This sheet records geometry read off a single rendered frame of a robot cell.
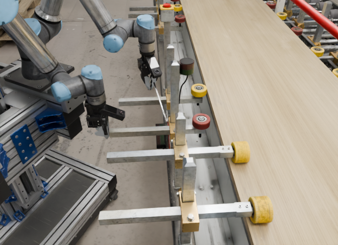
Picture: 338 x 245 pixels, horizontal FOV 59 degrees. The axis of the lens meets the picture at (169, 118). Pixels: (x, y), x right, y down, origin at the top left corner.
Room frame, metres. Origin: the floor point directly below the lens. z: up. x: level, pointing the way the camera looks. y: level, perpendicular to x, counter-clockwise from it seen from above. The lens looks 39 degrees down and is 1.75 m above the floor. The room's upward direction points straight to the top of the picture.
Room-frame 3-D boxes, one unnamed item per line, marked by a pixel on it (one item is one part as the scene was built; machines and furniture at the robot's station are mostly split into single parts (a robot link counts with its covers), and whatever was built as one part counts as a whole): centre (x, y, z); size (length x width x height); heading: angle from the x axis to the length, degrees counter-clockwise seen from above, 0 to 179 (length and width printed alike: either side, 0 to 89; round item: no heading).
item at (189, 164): (0.57, -0.06, 0.90); 0.03 x 0.03 x 0.48; 4
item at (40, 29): (1.23, 0.60, 1.21); 0.13 x 0.12 x 0.14; 170
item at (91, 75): (1.01, 0.30, 1.13); 0.09 x 0.08 x 0.11; 126
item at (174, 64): (1.07, -0.02, 0.93); 0.03 x 0.03 x 0.48; 4
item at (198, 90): (1.29, -0.15, 0.85); 0.08 x 0.08 x 0.11
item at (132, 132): (1.02, 0.05, 0.84); 0.43 x 0.03 x 0.04; 94
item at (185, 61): (1.07, -0.07, 1.07); 0.06 x 0.06 x 0.22; 4
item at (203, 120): (1.04, -0.15, 0.85); 0.08 x 0.08 x 0.11
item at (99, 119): (1.01, 0.31, 0.97); 0.09 x 0.08 x 0.12; 94
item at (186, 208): (0.55, -0.06, 0.95); 0.13 x 0.06 x 0.05; 4
